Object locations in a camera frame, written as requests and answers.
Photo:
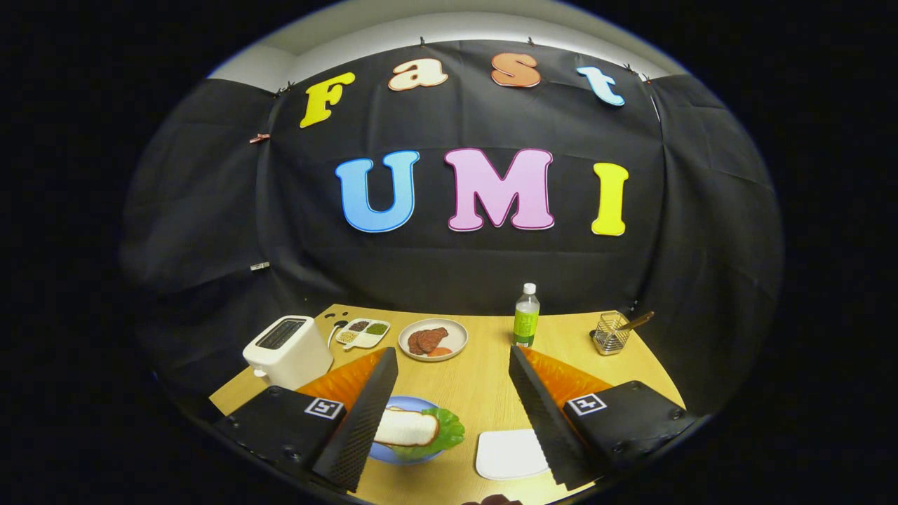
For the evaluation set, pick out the orange tomato slice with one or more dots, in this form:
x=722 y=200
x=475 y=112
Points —
x=440 y=352

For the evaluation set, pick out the white square plate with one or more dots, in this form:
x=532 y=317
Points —
x=508 y=456

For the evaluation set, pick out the red cloth clip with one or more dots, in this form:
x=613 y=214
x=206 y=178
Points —
x=259 y=138

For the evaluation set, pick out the small brown meat slice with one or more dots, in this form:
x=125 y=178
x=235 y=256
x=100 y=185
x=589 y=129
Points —
x=414 y=344

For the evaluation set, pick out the green lettuce leaf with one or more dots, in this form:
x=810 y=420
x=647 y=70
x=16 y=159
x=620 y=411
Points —
x=450 y=431

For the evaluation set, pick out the white divided condiment tray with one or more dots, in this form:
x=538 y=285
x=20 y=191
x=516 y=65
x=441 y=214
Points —
x=361 y=340

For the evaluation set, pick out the white toaster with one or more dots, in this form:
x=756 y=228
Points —
x=295 y=361

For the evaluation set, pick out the blue round plate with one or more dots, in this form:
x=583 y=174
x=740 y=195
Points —
x=407 y=402

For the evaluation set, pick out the green label plastic bottle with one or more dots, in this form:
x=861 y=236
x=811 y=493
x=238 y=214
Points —
x=525 y=322

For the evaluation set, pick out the black backdrop cloth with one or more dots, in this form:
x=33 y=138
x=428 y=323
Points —
x=456 y=273

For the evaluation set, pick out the toasted bread slice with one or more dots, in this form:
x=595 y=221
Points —
x=407 y=428

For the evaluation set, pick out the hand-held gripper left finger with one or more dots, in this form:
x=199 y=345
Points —
x=354 y=428

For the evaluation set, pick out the white round plate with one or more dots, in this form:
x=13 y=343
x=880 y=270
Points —
x=456 y=337

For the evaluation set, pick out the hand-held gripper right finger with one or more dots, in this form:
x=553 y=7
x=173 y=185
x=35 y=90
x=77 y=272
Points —
x=547 y=421

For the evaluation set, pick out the large brown meat slice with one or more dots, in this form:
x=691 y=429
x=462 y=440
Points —
x=433 y=338

